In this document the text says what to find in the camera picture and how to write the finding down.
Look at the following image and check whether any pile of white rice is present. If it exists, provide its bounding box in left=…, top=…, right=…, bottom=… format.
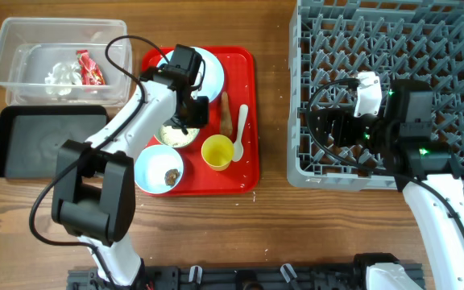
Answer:
left=159, top=125, right=199, bottom=147

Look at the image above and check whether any green bowl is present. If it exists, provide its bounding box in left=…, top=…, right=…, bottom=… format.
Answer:
left=153, top=122, right=201, bottom=149

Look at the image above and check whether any yellow plastic cup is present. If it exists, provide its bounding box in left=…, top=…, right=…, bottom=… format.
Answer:
left=201, top=135, right=234, bottom=171

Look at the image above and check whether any brown food scrap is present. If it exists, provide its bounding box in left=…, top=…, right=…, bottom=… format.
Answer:
left=164, top=168, right=180, bottom=187

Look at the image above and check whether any light blue small bowl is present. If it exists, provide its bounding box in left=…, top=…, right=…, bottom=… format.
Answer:
left=135, top=145, right=184, bottom=194

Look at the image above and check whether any red snack wrapper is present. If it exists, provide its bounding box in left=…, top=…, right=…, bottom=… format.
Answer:
left=77, top=50, right=106, bottom=85

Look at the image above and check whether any white tissue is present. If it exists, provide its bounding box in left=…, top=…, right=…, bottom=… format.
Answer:
left=44, top=62, right=82, bottom=96

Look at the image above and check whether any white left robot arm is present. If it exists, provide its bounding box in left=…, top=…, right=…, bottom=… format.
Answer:
left=47, top=44, right=209, bottom=289

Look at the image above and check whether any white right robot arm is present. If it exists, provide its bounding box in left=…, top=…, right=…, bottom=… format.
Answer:
left=305, top=78, right=464, bottom=289

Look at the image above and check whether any grey dishwasher rack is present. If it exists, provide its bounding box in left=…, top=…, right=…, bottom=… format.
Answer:
left=287, top=1, right=464, bottom=191

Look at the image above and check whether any clear plastic waste bin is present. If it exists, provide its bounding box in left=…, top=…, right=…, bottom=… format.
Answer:
left=0, top=17, right=132, bottom=107

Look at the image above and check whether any light blue plate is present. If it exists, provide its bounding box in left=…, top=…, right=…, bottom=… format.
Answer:
left=155, top=46, right=226, bottom=104

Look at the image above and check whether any red serving tray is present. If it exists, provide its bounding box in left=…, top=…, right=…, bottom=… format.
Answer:
left=146, top=46, right=259, bottom=196

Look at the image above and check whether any white plastic spoon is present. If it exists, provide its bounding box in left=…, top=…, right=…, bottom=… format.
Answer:
left=232, top=104, right=249, bottom=162

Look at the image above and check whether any black plastic tray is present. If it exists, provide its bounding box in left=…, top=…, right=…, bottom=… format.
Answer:
left=0, top=105, right=109, bottom=179

